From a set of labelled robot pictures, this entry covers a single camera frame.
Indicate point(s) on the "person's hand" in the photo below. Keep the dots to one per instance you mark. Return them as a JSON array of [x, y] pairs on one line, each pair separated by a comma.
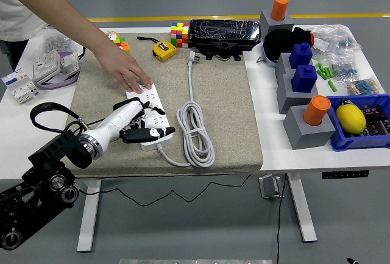
[[125, 69]]

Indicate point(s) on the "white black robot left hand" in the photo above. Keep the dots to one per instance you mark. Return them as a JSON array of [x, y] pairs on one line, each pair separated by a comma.
[[119, 120]]

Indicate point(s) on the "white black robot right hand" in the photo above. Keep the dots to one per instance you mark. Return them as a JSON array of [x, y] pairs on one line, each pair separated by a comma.
[[353, 261]]

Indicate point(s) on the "white power strip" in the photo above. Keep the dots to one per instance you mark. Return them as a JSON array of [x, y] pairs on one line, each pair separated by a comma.
[[152, 96]]

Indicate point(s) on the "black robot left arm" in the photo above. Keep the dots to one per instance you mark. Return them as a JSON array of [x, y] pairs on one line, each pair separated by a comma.
[[36, 191]]

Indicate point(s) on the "person's forearm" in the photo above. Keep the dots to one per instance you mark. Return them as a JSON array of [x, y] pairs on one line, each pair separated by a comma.
[[55, 6]]

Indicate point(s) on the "colourful puzzle cube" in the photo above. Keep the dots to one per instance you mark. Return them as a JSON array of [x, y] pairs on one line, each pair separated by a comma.
[[125, 46], [179, 35]]

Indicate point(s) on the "round yellow tape measure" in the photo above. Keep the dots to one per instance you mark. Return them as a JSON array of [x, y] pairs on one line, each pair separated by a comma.
[[112, 35]]

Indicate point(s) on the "yellow black tape measure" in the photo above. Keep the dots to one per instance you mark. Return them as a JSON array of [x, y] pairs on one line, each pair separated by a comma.
[[164, 51]]

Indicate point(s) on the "clear bag of metal nuts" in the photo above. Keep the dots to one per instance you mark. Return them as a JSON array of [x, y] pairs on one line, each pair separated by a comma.
[[56, 44]]

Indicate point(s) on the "white table leg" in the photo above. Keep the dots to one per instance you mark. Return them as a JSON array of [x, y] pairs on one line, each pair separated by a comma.
[[88, 215], [301, 209]]

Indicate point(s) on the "black table control panel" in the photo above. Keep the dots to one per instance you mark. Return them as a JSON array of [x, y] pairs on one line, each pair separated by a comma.
[[345, 175]]

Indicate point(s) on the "grey-brown fabric mat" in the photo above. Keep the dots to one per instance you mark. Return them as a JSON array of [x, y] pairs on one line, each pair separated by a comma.
[[219, 108]]

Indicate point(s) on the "black film-wrapped box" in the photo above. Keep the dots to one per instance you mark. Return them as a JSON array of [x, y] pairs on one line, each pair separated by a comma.
[[224, 30]]

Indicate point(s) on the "white circuit breaker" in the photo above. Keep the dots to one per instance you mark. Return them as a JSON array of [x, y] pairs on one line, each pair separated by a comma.
[[18, 85]]

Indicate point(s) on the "silver metal hook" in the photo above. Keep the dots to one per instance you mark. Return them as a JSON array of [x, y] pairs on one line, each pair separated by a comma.
[[269, 186]]

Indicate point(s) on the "blue plastic bin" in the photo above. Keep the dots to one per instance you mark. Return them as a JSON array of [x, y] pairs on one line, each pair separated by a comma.
[[344, 142]]

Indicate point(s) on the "person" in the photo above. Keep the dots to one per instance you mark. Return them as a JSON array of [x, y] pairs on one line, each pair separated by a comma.
[[12, 17]]

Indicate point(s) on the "grey hollow block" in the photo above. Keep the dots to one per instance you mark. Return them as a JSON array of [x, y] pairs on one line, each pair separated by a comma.
[[281, 67], [304, 136], [274, 26], [289, 99]]

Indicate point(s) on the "small metal screws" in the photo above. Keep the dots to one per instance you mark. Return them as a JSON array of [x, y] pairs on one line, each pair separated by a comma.
[[260, 59]]

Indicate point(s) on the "yellow lemon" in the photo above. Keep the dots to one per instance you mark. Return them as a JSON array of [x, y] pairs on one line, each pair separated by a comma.
[[350, 119]]

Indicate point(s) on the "dark brown components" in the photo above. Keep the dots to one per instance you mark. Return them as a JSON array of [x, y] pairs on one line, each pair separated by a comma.
[[377, 120]]

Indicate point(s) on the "grey round base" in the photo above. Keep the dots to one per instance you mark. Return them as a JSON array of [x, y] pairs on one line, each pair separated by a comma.
[[271, 61]]

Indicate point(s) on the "orange cylinder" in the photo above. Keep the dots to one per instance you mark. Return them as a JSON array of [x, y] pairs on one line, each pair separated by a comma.
[[316, 110], [279, 8]]

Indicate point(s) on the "black cloth bundle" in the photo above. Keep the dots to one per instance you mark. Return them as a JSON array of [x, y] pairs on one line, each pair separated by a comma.
[[280, 41]]

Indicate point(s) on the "blue block with knob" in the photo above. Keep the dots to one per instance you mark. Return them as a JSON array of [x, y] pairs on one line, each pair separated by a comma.
[[303, 79], [300, 56]]

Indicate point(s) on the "small green cylinder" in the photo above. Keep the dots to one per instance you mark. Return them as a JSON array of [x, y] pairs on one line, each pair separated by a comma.
[[332, 86], [330, 73], [325, 72], [320, 73], [318, 66]]

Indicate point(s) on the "clear bag of blue resistors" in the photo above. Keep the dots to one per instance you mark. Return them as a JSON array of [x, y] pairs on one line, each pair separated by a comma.
[[344, 70]]

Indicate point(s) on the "clear bag with white label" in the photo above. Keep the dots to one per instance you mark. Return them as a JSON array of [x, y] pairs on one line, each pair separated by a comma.
[[321, 44]]

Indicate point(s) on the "clear bag of blue components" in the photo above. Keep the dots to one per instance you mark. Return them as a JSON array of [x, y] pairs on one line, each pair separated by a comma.
[[347, 43]]

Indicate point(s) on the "white wall socket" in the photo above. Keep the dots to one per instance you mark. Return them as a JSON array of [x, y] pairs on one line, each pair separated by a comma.
[[45, 66], [69, 62]]

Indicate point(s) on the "black plastic bracket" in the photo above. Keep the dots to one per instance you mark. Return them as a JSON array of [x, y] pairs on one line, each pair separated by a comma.
[[221, 49]]

